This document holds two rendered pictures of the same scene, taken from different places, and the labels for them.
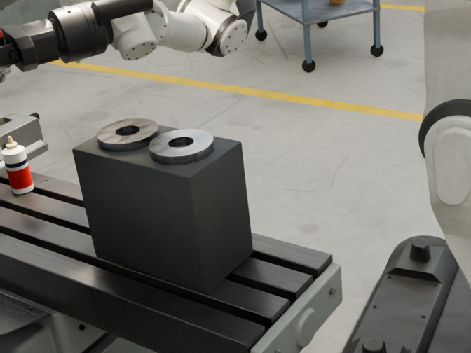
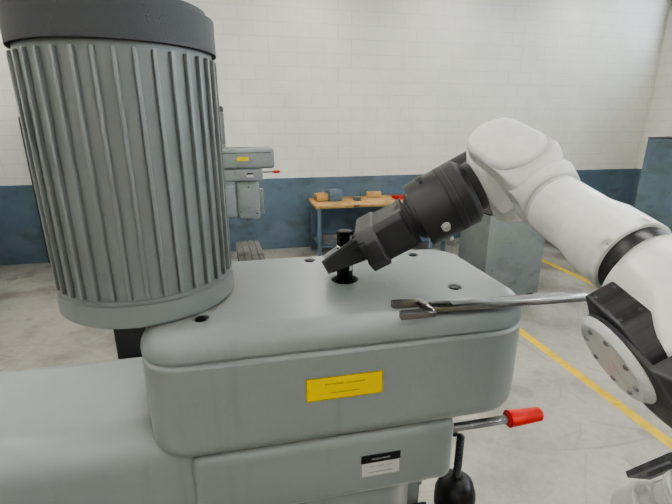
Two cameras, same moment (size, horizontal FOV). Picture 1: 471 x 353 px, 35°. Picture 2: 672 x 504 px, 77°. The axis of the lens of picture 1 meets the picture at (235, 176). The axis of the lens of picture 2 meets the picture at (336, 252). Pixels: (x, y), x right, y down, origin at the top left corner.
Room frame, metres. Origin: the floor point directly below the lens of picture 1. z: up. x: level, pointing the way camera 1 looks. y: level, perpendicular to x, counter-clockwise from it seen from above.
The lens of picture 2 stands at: (0.74, 0.01, 2.10)
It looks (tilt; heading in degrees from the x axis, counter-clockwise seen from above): 17 degrees down; 40
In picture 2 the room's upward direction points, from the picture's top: straight up
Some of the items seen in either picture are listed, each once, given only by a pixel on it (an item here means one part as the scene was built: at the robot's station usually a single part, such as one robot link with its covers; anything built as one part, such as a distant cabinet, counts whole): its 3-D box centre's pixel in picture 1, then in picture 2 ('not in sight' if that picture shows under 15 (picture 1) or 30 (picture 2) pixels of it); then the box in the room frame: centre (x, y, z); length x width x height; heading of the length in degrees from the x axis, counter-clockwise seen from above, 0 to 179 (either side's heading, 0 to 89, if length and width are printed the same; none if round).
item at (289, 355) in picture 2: not in sight; (334, 331); (1.15, 0.37, 1.81); 0.47 x 0.26 x 0.16; 142
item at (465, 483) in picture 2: not in sight; (455, 489); (1.33, 0.24, 1.47); 0.07 x 0.07 x 0.06
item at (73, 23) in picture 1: (47, 41); not in sight; (1.21, 0.28, 1.23); 0.13 x 0.12 x 0.10; 27
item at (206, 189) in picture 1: (164, 197); not in sight; (0.98, 0.11, 1.04); 0.22 x 0.12 x 0.20; 52
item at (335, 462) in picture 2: not in sight; (316, 410); (1.13, 0.39, 1.68); 0.34 x 0.24 x 0.10; 142
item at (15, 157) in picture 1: (16, 163); not in sight; (1.26, 0.39, 1.00); 0.04 x 0.04 x 0.11
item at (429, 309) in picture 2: not in sight; (494, 302); (1.21, 0.17, 1.89); 0.24 x 0.04 x 0.01; 140
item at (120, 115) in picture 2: not in sight; (135, 165); (0.97, 0.51, 2.05); 0.20 x 0.20 x 0.32
